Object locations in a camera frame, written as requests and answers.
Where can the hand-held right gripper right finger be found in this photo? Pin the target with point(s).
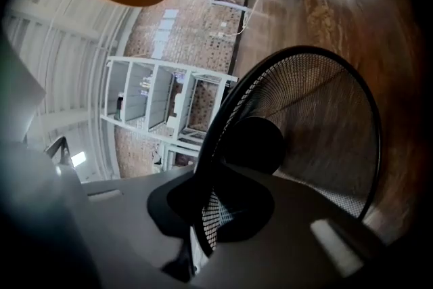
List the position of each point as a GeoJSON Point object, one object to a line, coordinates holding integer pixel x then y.
{"type": "Point", "coordinates": [291, 233]}

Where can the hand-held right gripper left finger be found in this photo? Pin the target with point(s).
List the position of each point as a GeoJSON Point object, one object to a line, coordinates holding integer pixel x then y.
{"type": "Point", "coordinates": [135, 213]}

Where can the low white shelf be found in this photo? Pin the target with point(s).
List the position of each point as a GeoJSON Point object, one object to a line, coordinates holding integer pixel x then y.
{"type": "Point", "coordinates": [179, 157]}

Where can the ceiling light panel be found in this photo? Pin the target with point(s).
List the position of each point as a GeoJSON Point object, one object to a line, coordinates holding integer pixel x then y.
{"type": "Point", "coordinates": [78, 159]}

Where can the white open shelf unit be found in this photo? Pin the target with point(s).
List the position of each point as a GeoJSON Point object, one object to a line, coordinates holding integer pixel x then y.
{"type": "Point", "coordinates": [159, 101]}

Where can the white wall paper sheet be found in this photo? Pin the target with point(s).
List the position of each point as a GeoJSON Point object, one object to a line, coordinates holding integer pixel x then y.
{"type": "Point", "coordinates": [159, 49]}
{"type": "Point", "coordinates": [171, 15]}
{"type": "Point", "coordinates": [165, 30]}

